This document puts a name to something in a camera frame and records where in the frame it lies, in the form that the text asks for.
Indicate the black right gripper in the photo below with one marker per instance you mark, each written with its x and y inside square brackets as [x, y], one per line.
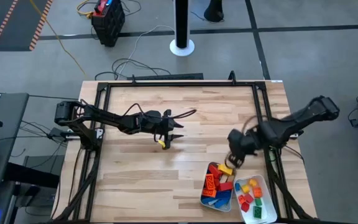
[242, 144]

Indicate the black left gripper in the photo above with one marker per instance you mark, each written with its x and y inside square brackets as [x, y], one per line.
[157, 123]

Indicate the long wooden block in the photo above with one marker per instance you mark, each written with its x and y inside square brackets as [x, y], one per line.
[224, 179]

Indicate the large blue plastic brick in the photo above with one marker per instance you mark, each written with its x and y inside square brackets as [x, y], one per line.
[237, 186]

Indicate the blue studded plastic brick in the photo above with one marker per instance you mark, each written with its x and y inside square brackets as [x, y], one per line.
[224, 194]
[221, 203]

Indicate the large orange plastic brick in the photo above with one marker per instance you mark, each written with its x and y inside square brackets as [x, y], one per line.
[257, 192]

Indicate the small blue block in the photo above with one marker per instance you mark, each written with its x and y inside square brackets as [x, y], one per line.
[208, 200]

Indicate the green studded plastic brick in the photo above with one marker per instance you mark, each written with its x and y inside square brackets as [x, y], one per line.
[257, 211]

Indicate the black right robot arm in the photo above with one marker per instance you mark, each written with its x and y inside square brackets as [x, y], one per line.
[297, 123]

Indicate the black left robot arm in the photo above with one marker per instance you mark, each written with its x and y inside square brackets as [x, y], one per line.
[104, 118]

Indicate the yellow gripper tag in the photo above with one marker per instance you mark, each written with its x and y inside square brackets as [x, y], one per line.
[162, 143]

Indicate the white plastic bin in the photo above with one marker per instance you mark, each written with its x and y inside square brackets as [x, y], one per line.
[217, 186]
[256, 200]

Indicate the small red plastic brick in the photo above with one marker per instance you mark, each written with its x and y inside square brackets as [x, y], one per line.
[242, 199]
[249, 198]

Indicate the black power strip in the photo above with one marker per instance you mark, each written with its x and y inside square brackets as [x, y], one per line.
[166, 76]

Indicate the black pole with white base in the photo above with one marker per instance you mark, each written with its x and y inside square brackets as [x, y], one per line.
[182, 18]

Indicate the black power supply box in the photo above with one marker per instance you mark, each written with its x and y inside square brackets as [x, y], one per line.
[59, 133]

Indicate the black conical floor object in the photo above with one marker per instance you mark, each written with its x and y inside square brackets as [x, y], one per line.
[213, 11]

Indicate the black and red battery box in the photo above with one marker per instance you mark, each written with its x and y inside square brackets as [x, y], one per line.
[107, 21]

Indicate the dark grey desk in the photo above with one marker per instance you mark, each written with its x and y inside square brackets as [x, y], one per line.
[8, 140]

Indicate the black mat with striped edge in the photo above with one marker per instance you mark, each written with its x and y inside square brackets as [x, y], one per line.
[11, 21]

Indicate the black metal table frame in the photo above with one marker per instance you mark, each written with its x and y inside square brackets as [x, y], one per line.
[182, 84]

